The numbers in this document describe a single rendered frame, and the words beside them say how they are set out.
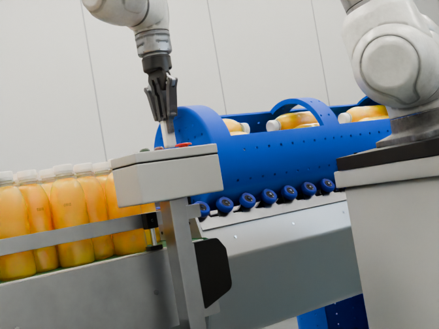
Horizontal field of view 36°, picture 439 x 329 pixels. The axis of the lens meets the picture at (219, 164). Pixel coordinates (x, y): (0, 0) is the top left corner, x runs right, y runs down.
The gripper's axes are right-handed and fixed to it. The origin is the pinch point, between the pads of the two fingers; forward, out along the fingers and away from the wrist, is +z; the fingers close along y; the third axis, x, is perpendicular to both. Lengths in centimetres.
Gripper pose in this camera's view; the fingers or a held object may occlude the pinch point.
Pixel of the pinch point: (168, 134)
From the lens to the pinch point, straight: 173.3
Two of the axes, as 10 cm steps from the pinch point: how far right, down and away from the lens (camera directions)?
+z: 1.6, 9.9, -0.3
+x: 7.8, -1.1, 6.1
